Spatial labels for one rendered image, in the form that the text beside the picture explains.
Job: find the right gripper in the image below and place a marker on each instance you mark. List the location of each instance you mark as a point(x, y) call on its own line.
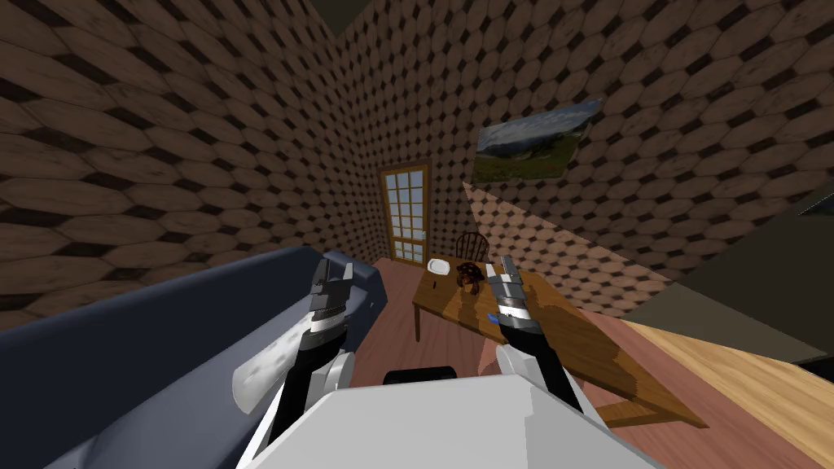
point(507, 293)

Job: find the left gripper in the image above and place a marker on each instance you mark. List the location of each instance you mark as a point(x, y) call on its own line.
point(329, 303)

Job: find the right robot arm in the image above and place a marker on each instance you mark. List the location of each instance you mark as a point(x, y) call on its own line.
point(541, 365)

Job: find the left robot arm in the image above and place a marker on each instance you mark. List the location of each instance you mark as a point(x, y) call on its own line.
point(306, 378)

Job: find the dark brown lumpy object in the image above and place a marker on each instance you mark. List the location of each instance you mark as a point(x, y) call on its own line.
point(470, 273)

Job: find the dark wooden round-back chair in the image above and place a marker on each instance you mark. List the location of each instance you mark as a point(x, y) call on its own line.
point(472, 244)

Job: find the white plate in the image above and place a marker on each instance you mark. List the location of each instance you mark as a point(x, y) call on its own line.
point(438, 266)

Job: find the wooden door with glass panes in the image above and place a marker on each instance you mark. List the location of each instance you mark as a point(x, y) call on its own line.
point(406, 215)

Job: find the brown wooden table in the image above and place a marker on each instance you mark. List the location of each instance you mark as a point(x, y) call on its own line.
point(586, 335)

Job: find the landscape picture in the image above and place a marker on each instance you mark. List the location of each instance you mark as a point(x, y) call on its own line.
point(534, 143)

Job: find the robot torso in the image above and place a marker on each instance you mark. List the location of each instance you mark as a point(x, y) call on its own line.
point(449, 430)

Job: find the dark blue sofa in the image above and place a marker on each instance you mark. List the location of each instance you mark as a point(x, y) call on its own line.
point(130, 352)

